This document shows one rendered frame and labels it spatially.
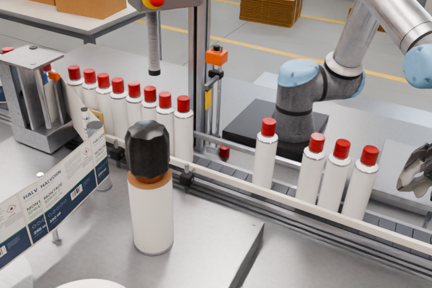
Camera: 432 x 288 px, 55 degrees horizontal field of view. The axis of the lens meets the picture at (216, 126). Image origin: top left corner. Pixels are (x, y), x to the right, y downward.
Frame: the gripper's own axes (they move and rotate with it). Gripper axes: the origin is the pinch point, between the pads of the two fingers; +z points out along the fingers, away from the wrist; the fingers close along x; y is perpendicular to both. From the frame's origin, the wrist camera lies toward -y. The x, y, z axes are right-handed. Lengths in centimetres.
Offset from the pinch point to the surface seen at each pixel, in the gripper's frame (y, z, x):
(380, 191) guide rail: -3.1, 7.0, 0.0
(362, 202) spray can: 1.9, 9.3, -2.4
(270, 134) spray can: 1.1, 11.9, -28.2
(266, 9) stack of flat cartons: -376, 156, -97
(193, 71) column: -12, 22, -55
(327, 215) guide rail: 4.8, 16.4, -5.8
